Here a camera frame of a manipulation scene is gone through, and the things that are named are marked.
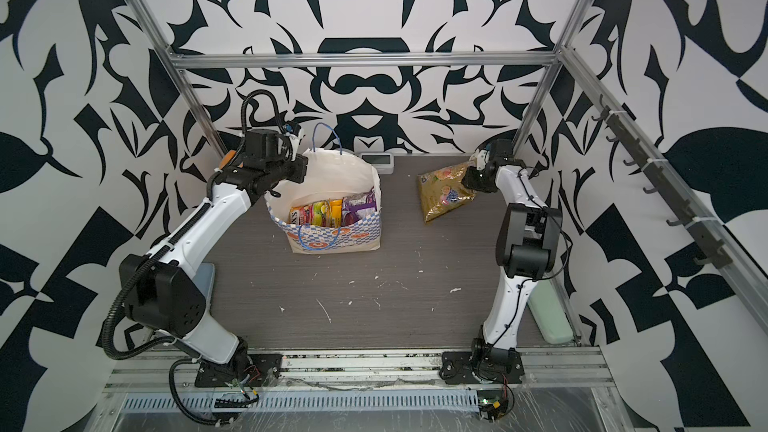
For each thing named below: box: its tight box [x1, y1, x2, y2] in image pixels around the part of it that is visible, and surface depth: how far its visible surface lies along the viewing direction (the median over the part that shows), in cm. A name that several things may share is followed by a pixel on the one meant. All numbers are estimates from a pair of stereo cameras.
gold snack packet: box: [418, 162, 477, 222], surface depth 101 cm
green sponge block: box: [527, 279, 574, 345], surface depth 79 cm
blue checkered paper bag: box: [266, 147, 381, 254], surface depth 85 cm
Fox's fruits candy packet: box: [289, 200, 332, 227], surface depth 96 cm
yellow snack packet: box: [330, 199, 343, 228], surface depth 95 cm
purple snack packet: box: [341, 186, 377, 227], surface depth 93 cm
